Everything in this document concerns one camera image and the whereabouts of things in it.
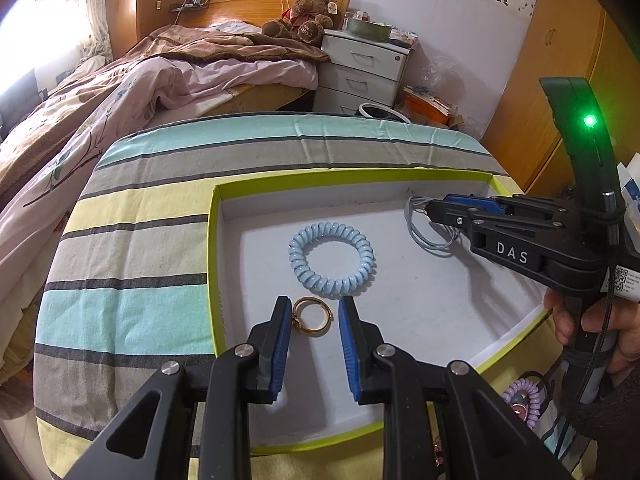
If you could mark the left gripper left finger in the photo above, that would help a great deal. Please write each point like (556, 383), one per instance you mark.
(271, 340)

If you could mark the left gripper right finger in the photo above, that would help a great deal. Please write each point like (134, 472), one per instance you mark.
(359, 341)

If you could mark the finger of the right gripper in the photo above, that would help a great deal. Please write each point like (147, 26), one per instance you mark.
(449, 214)
(488, 204)

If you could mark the person's right hand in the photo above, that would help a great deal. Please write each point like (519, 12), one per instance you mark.
(624, 318)

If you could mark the lime green tray box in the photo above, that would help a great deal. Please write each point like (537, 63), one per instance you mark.
(361, 273)

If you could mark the orange books box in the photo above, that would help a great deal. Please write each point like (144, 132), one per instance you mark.
(428, 106)

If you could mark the white round bin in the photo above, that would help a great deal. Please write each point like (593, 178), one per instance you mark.
(382, 112)

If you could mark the striped table cloth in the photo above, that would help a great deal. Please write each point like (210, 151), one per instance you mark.
(178, 245)

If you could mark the white drawer nightstand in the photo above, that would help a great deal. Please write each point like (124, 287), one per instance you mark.
(360, 71)

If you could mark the wooden wardrobe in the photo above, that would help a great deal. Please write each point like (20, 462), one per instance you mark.
(565, 38)

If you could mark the green basin on nightstand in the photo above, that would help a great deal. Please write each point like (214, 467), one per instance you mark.
(368, 30)

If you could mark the brown teddy bear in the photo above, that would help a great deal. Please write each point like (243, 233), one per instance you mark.
(305, 21)

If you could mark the bed with pink quilt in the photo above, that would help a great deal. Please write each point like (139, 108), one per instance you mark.
(48, 157)

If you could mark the wooden headboard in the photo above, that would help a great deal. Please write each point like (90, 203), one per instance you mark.
(255, 12)

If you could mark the black office chair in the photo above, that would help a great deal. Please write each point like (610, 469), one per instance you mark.
(19, 101)

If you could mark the floral window curtain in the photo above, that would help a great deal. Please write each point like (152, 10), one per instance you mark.
(94, 35)

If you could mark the gold ring bangles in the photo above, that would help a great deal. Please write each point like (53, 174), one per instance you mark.
(312, 316)

